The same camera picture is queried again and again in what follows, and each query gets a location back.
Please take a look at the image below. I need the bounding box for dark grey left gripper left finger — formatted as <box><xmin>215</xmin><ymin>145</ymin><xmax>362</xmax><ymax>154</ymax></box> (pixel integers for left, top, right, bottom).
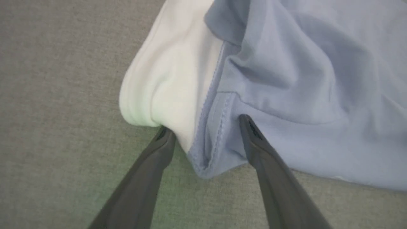
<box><xmin>88</xmin><ymin>126</ymin><xmax>177</xmax><ymax>229</ymax></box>

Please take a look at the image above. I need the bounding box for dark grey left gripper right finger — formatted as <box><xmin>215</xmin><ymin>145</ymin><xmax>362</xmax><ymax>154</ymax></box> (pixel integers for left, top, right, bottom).
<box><xmin>238</xmin><ymin>114</ymin><xmax>333</xmax><ymax>229</ymax></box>

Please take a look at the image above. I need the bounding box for light blue and white garment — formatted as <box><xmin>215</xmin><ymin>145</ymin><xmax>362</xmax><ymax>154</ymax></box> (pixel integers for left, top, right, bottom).
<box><xmin>119</xmin><ymin>0</ymin><xmax>407</xmax><ymax>192</ymax></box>

